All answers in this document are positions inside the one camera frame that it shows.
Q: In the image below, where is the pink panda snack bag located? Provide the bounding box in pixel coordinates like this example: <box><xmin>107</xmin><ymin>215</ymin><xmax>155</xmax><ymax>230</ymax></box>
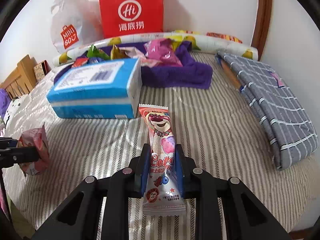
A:
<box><xmin>17</xmin><ymin>125</ymin><xmax>50</xmax><ymax>176</ymax></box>

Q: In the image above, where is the pink bear candy bar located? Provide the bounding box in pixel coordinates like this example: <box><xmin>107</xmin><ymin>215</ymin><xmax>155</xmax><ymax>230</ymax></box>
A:
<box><xmin>138</xmin><ymin>104</ymin><xmax>186</xmax><ymax>217</ymax></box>

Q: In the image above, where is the red snack packet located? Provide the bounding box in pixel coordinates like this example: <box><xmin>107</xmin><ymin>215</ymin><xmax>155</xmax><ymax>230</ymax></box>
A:
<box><xmin>72</xmin><ymin>57</ymin><xmax>89</xmax><ymax>68</ymax></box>

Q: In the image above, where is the small blue snack packet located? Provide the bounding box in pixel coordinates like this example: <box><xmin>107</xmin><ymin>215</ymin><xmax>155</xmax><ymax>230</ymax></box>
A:
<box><xmin>88</xmin><ymin>57</ymin><xmax>105</xmax><ymax>64</ymax></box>

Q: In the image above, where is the green triangular snack packet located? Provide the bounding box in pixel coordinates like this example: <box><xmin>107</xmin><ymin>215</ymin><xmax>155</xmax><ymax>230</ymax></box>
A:
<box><xmin>86</xmin><ymin>45</ymin><xmax>111</xmax><ymax>60</ymax></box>

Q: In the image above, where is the yellow cracker snack packet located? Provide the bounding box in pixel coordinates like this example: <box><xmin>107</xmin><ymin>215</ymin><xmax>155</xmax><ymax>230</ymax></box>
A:
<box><xmin>110</xmin><ymin>44</ymin><xmax>129</xmax><ymax>60</ymax></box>

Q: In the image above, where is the white pink snow cake packet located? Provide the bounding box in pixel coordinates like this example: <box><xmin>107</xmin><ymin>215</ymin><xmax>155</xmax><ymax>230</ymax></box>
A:
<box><xmin>119</xmin><ymin>47</ymin><xmax>146</xmax><ymax>60</ymax></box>

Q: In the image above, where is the light pink snack packet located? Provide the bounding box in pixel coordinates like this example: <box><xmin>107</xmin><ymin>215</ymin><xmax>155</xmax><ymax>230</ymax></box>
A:
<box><xmin>140</xmin><ymin>57</ymin><xmax>162</xmax><ymax>68</ymax></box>

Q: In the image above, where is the pink yellow snack bag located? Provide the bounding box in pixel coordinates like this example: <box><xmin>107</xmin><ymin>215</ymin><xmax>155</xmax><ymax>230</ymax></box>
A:
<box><xmin>144</xmin><ymin>38</ymin><xmax>183</xmax><ymax>67</ymax></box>

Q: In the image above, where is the white spotted pillow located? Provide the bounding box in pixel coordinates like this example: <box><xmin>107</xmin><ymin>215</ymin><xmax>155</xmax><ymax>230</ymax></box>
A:
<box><xmin>3</xmin><ymin>95</ymin><xmax>26</xmax><ymax>129</ymax></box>

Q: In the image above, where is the wooden headboard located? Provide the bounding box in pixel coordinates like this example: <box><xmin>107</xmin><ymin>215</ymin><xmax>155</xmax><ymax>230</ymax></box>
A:
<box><xmin>1</xmin><ymin>54</ymin><xmax>37</xmax><ymax>99</ymax></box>

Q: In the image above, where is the patterned book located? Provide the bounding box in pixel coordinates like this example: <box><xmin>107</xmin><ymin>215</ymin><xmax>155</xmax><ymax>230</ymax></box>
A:
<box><xmin>33</xmin><ymin>60</ymin><xmax>51</xmax><ymax>82</ymax></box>

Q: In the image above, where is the striped quilted mattress cover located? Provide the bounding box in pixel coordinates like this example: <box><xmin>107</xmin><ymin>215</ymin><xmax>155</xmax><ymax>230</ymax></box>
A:
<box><xmin>3</xmin><ymin>53</ymin><xmax>319</xmax><ymax>231</ymax></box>

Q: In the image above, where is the grey checked folded cloth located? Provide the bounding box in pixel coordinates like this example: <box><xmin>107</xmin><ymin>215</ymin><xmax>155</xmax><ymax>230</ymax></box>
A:
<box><xmin>217</xmin><ymin>51</ymin><xmax>319</xmax><ymax>170</ymax></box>

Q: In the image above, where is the blue tissue pack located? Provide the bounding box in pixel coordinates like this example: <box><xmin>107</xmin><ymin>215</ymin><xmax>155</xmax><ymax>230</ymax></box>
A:
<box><xmin>47</xmin><ymin>59</ymin><xmax>142</xmax><ymax>119</ymax></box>

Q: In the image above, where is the white Miniso plastic bag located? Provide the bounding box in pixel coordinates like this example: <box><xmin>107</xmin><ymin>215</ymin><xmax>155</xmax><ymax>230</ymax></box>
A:
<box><xmin>50</xmin><ymin>0</ymin><xmax>103</xmax><ymax>54</ymax></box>

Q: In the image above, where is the purple towel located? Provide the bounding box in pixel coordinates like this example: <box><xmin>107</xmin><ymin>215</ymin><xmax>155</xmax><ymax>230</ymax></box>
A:
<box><xmin>62</xmin><ymin>41</ymin><xmax>213</xmax><ymax>89</ymax></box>

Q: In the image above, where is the red chips bag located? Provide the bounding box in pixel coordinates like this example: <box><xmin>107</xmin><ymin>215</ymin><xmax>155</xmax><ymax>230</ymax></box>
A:
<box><xmin>206</xmin><ymin>32</ymin><xmax>242</xmax><ymax>43</ymax></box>

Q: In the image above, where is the duck print wallpaper roll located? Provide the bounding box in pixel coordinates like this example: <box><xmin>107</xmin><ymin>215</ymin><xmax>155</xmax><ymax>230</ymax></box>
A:
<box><xmin>52</xmin><ymin>32</ymin><xmax>259</xmax><ymax>67</ymax></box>

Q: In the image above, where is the red Haidilao paper bag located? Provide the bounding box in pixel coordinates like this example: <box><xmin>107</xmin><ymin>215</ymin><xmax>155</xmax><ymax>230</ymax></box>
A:
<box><xmin>99</xmin><ymin>0</ymin><xmax>164</xmax><ymax>38</ymax></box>

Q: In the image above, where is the yellow chips bag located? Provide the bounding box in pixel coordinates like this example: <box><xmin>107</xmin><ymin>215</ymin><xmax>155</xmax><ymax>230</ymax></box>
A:
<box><xmin>173</xmin><ymin>30</ymin><xmax>201</xmax><ymax>35</ymax></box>

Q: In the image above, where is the brown wooden door frame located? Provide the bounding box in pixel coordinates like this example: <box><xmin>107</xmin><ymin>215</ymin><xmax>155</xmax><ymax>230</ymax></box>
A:
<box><xmin>251</xmin><ymin>0</ymin><xmax>272</xmax><ymax>60</ymax></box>

